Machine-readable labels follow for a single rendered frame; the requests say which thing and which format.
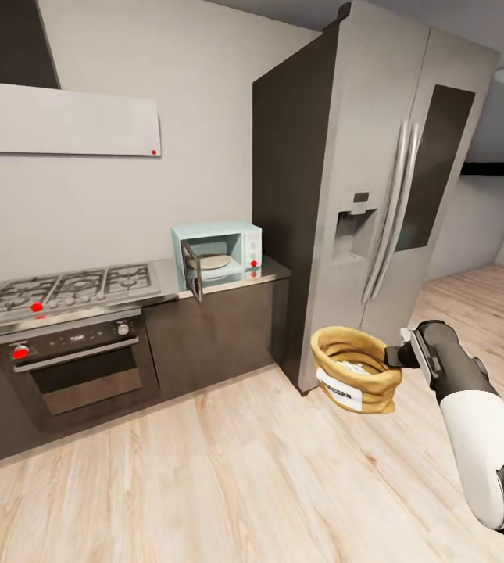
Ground popcorn bag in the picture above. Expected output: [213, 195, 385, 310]
[311, 326, 402, 414]

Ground microwave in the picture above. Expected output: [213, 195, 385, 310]
[171, 220, 262, 307]

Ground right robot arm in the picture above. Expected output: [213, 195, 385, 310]
[384, 320, 504, 535]

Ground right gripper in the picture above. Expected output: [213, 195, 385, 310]
[384, 343, 421, 369]

